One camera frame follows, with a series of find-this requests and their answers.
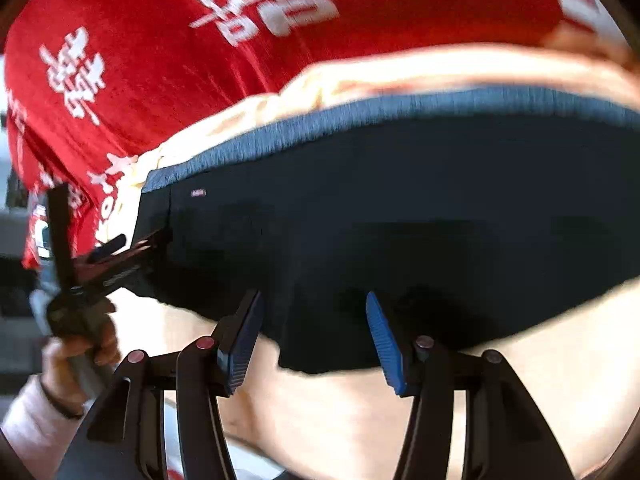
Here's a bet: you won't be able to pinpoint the person's left hand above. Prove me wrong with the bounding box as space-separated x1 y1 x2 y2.
41 300 122 417

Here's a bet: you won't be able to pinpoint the red printed cloth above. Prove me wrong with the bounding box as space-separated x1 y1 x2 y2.
4 0 632 272

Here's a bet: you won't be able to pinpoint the black pants with grey waistband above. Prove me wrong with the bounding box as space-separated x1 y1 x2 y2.
131 86 640 376

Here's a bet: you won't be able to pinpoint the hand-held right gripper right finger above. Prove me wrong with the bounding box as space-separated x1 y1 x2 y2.
365 290 576 480

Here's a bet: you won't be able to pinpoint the person's left forearm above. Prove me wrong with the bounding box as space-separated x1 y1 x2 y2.
0 374 88 466

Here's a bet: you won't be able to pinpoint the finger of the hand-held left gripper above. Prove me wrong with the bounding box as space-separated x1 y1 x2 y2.
90 229 170 267
70 255 157 297

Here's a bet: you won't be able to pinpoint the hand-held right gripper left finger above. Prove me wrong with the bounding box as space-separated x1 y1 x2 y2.
65 289 264 480

